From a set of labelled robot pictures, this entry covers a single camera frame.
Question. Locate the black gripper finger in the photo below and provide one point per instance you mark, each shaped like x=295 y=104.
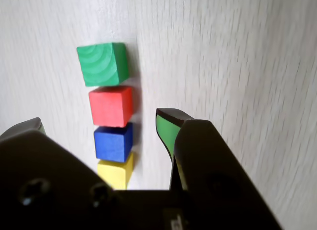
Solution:
x=49 y=185
x=210 y=170

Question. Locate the yellow wooden cube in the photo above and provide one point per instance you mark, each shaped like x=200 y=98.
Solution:
x=116 y=173

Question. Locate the blue wooden cube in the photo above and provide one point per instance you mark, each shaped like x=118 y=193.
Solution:
x=111 y=146

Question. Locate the red wooden cube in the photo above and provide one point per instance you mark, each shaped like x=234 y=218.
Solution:
x=109 y=108

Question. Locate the green wooden cube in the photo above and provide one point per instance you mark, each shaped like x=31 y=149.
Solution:
x=99 y=66

